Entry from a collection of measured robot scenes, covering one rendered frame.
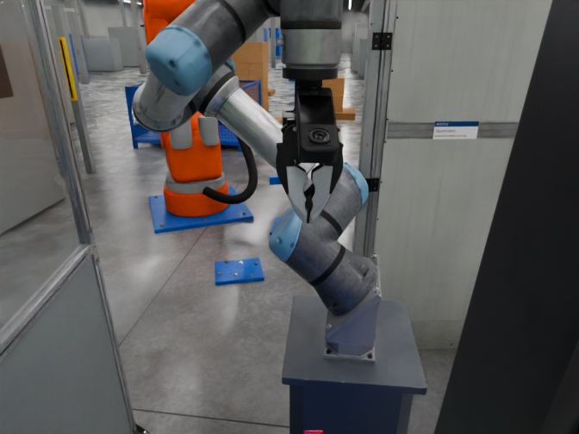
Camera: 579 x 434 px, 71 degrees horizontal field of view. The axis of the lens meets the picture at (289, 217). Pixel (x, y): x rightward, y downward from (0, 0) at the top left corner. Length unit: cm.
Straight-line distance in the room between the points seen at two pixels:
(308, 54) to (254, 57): 750
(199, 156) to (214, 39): 347
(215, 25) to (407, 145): 151
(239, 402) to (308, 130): 188
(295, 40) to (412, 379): 72
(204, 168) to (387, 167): 239
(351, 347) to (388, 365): 9
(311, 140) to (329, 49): 12
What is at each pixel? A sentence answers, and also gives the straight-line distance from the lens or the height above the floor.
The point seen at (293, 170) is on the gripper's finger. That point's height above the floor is 150.
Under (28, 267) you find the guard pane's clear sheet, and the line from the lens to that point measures 131.
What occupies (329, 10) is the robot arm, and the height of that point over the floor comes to 169.
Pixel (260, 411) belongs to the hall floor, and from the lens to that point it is 220.
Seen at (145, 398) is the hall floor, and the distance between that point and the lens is 236.
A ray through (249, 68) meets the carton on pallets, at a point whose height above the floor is 114.
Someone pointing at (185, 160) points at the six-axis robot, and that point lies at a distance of 398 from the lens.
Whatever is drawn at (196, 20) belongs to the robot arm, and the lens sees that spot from 54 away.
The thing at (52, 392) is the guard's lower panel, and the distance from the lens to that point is 147.
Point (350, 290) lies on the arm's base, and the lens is 89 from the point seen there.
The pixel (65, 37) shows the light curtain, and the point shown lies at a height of 166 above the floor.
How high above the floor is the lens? 166
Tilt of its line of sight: 24 degrees down
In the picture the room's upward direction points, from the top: straight up
